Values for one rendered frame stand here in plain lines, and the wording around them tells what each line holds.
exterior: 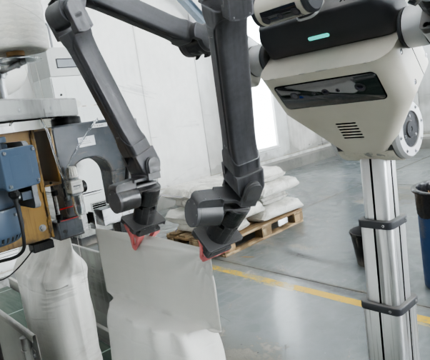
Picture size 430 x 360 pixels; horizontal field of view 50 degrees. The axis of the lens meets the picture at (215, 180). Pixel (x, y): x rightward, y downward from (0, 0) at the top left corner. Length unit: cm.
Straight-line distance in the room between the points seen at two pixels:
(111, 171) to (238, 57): 83
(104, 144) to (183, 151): 533
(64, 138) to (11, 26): 37
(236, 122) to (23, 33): 60
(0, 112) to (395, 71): 89
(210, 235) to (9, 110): 56
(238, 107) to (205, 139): 627
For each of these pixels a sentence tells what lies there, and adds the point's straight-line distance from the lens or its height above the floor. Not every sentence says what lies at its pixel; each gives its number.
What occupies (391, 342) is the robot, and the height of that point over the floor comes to 58.
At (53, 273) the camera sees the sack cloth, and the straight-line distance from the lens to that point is 173.
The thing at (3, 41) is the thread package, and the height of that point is 155.
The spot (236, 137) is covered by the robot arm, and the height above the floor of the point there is 127.
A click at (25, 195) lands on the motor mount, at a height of 119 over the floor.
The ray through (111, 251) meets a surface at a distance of 141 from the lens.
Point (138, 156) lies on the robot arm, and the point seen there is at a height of 124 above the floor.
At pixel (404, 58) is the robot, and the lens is 113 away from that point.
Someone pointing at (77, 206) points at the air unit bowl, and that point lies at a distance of 138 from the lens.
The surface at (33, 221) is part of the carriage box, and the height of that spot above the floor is 109.
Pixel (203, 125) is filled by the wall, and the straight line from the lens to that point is 706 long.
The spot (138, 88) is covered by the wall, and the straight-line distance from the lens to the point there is 640.
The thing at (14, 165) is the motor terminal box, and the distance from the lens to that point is 109.
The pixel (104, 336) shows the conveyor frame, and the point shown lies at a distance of 224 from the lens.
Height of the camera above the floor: 133
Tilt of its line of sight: 9 degrees down
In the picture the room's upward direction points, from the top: 8 degrees counter-clockwise
